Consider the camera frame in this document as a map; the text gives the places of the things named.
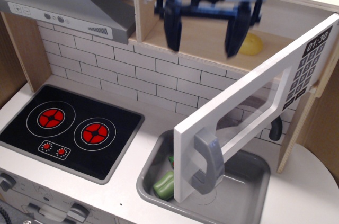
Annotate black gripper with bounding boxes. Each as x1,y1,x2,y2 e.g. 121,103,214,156
154,0,265,58

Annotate white microwave door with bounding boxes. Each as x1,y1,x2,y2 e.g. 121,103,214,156
174,13,338,202

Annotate wooden microwave cabinet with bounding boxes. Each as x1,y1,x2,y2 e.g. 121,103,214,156
134,0,338,174

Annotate yellow toy lemon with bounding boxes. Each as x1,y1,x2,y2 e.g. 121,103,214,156
239,33,263,56

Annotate dark grey faucet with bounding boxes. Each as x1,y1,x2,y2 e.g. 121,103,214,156
269,116,283,141

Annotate grey range hood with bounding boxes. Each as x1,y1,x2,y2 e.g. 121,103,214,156
1,0,136,44

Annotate black toy stovetop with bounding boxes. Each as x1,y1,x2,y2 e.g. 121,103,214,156
1,85,144,185

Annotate green toy bell pepper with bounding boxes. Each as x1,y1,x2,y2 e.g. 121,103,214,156
153,171,174,201

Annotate grey sink basin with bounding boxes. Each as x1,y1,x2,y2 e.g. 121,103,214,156
137,130,270,223

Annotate grey oven knob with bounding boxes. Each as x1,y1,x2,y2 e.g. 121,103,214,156
0,173,16,192

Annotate grey microwave door handle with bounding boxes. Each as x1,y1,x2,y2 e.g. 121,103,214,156
191,128,224,195

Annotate grey oven door handle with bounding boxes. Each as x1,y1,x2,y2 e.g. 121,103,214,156
26,203,90,223

